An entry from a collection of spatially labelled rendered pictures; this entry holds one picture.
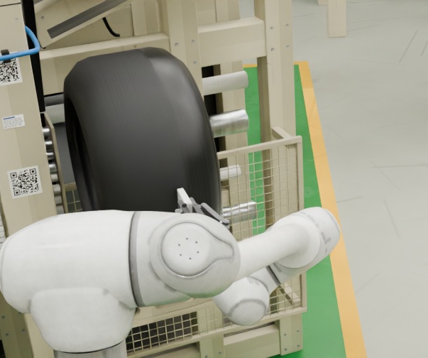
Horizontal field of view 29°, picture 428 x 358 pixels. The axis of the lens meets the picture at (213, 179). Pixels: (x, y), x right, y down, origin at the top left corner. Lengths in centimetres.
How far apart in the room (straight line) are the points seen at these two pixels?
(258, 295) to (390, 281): 225
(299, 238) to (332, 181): 321
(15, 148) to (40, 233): 94
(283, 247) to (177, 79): 69
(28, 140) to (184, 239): 105
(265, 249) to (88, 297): 42
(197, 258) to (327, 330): 249
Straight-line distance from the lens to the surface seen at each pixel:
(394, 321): 356
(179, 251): 103
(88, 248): 108
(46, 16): 237
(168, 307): 222
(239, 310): 159
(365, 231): 420
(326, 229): 163
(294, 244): 149
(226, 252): 107
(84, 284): 108
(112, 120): 193
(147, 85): 198
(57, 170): 251
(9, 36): 196
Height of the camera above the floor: 206
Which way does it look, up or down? 25 degrees down
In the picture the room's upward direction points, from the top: 5 degrees counter-clockwise
